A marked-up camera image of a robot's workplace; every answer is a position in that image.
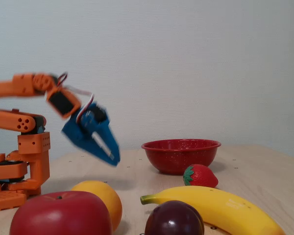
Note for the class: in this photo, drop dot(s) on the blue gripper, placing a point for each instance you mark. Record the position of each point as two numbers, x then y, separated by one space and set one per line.
81 133

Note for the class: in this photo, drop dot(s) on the yellow toy banana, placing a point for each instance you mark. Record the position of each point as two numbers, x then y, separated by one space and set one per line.
210 203

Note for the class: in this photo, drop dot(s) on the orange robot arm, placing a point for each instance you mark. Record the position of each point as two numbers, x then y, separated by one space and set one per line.
5 89

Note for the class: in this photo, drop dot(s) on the red speckled enamel bowl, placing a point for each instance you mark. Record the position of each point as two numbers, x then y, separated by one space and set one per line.
176 156

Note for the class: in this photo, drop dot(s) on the toy orange fruit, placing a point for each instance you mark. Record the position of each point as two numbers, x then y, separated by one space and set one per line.
105 193

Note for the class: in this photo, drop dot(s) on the red toy apple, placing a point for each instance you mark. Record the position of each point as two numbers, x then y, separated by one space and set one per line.
61 215

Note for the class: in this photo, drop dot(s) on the dark purple toy plum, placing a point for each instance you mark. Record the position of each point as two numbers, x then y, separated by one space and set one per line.
171 220

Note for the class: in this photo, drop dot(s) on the red toy strawberry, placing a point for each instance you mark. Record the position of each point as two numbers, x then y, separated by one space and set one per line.
203 177

